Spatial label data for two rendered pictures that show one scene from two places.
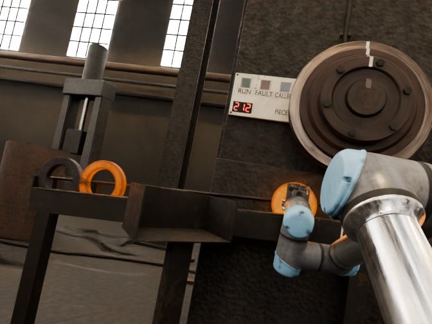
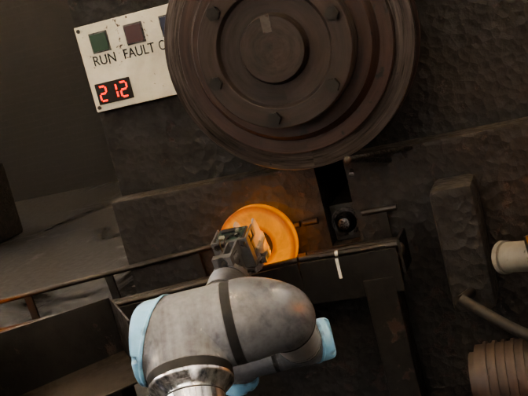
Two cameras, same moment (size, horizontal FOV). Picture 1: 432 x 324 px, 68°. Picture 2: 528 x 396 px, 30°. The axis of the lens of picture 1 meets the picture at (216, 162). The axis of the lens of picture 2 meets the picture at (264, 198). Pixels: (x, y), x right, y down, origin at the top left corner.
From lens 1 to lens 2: 104 cm
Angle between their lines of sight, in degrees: 18
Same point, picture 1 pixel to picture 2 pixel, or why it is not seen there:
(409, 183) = (200, 336)
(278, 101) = not seen: hidden behind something
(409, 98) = (341, 25)
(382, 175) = (164, 342)
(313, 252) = not seen: hidden behind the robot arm
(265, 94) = (141, 52)
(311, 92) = (193, 56)
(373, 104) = (286, 59)
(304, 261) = (248, 370)
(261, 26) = not seen: outside the picture
